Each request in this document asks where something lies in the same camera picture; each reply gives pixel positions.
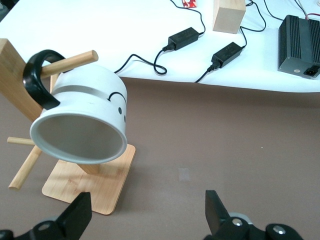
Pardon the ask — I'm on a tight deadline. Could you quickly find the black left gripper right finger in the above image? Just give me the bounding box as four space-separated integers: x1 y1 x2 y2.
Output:
203 189 305 240

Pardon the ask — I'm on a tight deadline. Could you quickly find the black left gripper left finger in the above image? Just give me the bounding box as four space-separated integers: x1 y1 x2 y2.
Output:
0 191 92 240

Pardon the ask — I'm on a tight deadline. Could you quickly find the white smiley cup black handle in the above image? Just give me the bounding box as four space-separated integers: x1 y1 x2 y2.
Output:
21 49 128 165

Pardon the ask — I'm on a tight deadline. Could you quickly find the wooden mug stand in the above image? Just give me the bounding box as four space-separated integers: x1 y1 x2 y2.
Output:
0 37 137 216

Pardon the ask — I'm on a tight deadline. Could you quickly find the small clear tape patch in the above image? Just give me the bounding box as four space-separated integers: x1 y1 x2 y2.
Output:
177 167 190 181

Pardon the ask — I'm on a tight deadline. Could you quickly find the black power adapter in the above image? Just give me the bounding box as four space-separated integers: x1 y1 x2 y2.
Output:
210 41 244 69
167 26 200 51

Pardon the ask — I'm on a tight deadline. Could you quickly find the black ribbed power supply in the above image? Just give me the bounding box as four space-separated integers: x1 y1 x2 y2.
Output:
277 14 320 80

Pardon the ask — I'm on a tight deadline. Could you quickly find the light wooden block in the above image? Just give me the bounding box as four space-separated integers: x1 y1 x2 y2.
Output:
212 0 246 35

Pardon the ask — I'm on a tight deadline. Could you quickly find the black adapter mains cable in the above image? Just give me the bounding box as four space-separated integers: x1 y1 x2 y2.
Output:
194 62 221 84
114 43 173 75

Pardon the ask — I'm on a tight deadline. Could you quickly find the thin black adapter output cable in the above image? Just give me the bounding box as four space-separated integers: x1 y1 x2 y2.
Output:
238 0 266 50
169 0 206 36

